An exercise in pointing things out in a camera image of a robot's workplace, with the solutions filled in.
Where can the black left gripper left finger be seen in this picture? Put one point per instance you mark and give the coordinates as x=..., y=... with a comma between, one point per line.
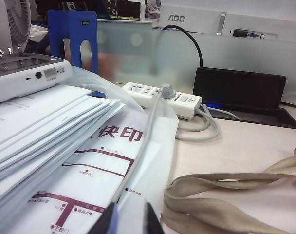
x=106, y=221

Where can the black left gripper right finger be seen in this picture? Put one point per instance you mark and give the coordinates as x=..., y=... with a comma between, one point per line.
x=153, y=221

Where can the cream canvas tote bag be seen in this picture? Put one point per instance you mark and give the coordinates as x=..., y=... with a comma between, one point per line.
x=211, y=180

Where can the stack of white papers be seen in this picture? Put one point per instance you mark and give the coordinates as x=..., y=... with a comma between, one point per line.
x=41, y=126

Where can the white power strip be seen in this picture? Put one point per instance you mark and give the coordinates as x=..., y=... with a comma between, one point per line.
x=184, y=104

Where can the grey power plug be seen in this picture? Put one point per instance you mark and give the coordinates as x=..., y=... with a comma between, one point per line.
x=167, y=91

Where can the black desk socket box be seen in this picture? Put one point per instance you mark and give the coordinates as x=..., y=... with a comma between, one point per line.
x=235, y=90

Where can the white box gadget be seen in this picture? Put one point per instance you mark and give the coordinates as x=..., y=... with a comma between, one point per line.
x=28, y=80

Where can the frosted glass partition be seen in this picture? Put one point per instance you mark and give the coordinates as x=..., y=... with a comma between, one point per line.
x=138, y=61

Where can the blue metal bookend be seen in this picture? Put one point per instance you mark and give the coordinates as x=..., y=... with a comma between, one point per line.
x=65, y=26

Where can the metal partition clip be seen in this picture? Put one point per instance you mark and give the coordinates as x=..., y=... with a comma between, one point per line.
x=221, y=24

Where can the white desk fan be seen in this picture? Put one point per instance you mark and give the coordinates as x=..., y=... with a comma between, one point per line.
x=19, y=22

